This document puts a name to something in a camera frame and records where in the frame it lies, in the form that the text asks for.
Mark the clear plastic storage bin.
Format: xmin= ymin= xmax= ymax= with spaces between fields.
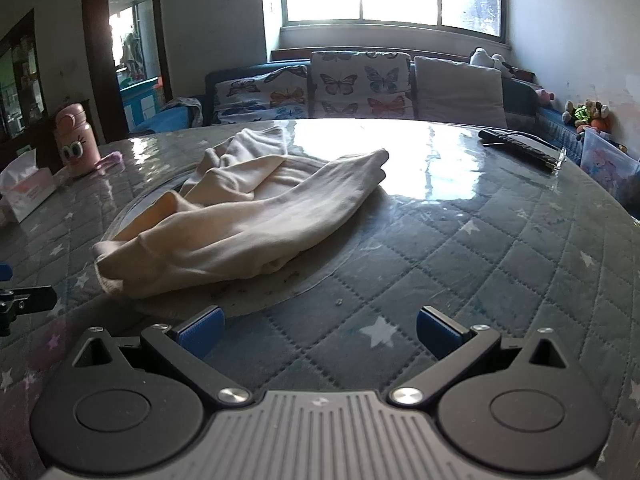
xmin=579 ymin=127 xmax=640 ymax=203

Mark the dark blue sofa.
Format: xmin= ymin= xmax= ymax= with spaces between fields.
xmin=134 ymin=57 xmax=587 ymax=162

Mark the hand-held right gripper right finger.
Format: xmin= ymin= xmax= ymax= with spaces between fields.
xmin=387 ymin=305 xmax=576 ymax=407

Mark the dark glass display cabinet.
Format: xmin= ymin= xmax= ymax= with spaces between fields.
xmin=0 ymin=9 xmax=49 ymax=147

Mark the black remote control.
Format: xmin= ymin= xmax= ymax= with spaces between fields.
xmin=477 ymin=128 xmax=567 ymax=175

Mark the crumpled cloth on sofa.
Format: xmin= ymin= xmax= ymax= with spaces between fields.
xmin=159 ymin=97 xmax=204 ymax=129

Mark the round glass turntable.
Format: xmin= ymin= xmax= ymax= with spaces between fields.
xmin=100 ymin=144 xmax=390 ymax=319

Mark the pink cartoon water bottle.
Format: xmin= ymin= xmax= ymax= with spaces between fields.
xmin=54 ymin=103 xmax=101 ymax=179

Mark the butterfly print cushion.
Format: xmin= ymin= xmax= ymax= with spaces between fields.
xmin=307 ymin=50 xmax=415 ymax=121
xmin=213 ymin=64 xmax=311 ymax=126

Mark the pink white tissue box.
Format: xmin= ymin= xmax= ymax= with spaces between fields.
xmin=0 ymin=149 xmax=57 ymax=224

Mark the cluster of small plush toys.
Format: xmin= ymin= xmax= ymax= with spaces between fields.
xmin=562 ymin=99 xmax=612 ymax=134

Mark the white plush toy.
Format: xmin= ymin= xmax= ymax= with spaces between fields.
xmin=469 ymin=47 xmax=517 ymax=79

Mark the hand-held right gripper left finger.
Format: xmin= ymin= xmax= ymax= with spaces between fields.
xmin=70 ymin=305 xmax=253 ymax=407

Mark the blue storage cabinet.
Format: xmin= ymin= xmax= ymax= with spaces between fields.
xmin=119 ymin=76 xmax=166 ymax=132

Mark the plain white cushion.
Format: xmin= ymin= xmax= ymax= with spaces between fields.
xmin=412 ymin=55 xmax=509 ymax=130

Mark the cream knit garment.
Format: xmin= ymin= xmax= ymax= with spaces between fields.
xmin=92 ymin=127 xmax=391 ymax=301

